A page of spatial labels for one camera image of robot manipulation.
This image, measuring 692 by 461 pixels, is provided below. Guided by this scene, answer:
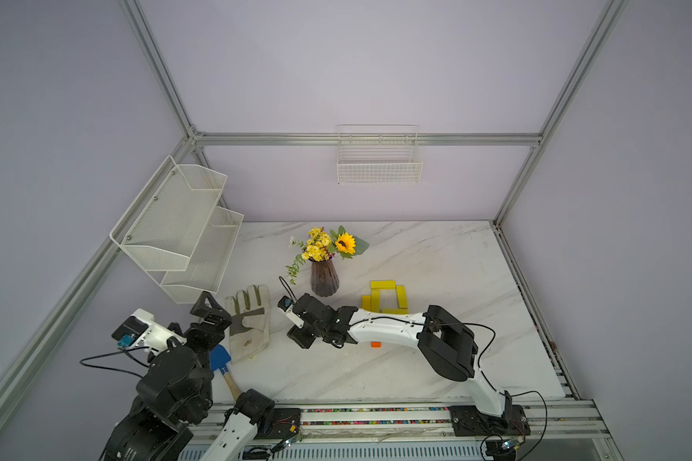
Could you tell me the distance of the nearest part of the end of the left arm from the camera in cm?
47

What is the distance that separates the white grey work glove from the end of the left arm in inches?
14.6

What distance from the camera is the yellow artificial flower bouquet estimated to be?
0.80m

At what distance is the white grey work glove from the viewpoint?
860mm

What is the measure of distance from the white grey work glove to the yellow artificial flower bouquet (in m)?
0.20

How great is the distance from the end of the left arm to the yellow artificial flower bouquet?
309mm
